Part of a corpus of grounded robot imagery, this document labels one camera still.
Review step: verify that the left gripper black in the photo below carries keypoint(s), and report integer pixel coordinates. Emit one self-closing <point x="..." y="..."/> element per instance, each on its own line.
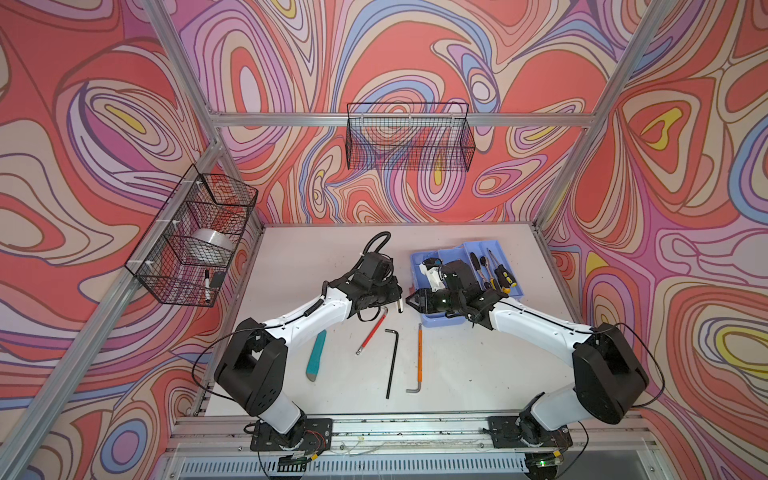
<point x="395" y="295"/>

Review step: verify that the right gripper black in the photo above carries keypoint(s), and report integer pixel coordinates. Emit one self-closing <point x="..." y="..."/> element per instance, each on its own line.
<point x="423" y="298"/>

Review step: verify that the white pink tool box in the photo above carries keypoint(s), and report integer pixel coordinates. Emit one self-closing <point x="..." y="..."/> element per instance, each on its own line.
<point x="458" y="253"/>

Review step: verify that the large screwdriver black yellow handle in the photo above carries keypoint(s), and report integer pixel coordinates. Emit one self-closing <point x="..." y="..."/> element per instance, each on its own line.
<point x="503" y="279"/>

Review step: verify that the teal utility knife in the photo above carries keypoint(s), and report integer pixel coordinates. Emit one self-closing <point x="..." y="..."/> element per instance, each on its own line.
<point x="314" y="361"/>

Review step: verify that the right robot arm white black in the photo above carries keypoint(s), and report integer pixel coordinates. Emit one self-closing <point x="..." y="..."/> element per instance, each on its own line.
<point x="608" y="376"/>

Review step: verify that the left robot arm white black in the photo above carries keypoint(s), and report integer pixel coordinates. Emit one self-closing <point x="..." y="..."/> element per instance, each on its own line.
<point x="252" y="367"/>

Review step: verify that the red sleeved hex key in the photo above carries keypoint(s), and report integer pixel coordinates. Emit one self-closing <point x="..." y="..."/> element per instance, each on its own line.
<point x="382" y="314"/>

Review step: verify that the orange sleeved hex key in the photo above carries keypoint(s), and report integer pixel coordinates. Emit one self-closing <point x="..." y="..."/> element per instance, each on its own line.
<point x="419" y="376"/>

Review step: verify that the black hex key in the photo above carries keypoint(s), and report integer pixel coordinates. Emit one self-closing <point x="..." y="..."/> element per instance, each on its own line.
<point x="395" y="334"/>

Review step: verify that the silver tape roll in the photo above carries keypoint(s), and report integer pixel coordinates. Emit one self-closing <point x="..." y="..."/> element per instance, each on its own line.
<point x="215" y="238"/>

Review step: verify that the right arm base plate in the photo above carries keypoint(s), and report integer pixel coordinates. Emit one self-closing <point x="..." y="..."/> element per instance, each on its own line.
<point x="511" y="432"/>

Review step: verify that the black wire basket back wall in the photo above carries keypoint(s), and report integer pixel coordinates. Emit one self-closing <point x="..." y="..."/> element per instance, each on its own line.
<point x="409" y="136"/>

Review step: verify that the black wire basket wall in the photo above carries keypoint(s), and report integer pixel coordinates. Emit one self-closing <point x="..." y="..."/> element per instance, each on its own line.
<point x="168" y="262"/>
<point x="409" y="136"/>

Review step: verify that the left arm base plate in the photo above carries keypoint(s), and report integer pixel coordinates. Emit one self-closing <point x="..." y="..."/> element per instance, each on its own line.
<point x="309" y="435"/>

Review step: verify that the black wire basket left wall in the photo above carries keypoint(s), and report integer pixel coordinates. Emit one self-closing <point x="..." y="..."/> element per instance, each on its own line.
<point x="168" y="262"/>

